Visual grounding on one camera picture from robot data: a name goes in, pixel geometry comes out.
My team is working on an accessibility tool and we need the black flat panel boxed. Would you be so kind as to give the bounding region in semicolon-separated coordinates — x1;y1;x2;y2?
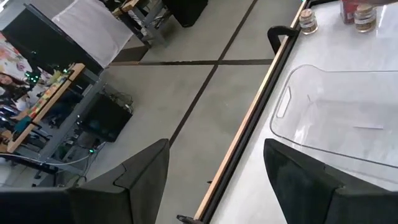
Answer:
1;3;104;76

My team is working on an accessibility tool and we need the clear plastic bin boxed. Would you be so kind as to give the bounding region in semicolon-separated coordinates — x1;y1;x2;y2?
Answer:
269;64;398;185

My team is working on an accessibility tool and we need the black computer case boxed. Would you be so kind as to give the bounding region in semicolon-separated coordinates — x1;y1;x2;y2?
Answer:
81;92;134;143

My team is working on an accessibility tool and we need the person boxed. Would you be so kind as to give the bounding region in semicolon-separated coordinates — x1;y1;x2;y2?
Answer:
0;72;32;131

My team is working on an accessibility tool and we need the red-lidded patterned paprika tin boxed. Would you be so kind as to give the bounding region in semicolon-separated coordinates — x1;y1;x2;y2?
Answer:
340;0;363;25

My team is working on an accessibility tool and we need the white sheet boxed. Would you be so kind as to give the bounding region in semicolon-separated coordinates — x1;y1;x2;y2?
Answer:
51;0;134;68

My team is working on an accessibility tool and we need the cork-stoppered glass spice jar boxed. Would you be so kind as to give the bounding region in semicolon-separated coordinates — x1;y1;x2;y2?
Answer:
353;2;377;34
298;8;319;35

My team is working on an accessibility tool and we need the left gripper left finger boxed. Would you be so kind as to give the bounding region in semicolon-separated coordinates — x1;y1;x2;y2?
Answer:
0;138;171;224

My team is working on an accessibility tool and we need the black aluminium table frame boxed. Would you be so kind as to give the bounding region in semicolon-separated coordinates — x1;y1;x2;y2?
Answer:
175;0;315;224

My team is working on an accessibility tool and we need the black frame clamp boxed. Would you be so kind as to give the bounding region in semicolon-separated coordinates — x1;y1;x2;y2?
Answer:
176;213;203;224
266;26;301;54

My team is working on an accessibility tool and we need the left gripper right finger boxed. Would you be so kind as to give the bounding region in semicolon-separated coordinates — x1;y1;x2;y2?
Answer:
263;138;398;224

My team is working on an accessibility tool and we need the wooden workbench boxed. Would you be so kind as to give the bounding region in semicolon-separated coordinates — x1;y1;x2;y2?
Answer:
6;63;103;162

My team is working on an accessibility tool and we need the black box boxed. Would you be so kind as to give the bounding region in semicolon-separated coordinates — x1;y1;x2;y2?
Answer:
161;0;210;28

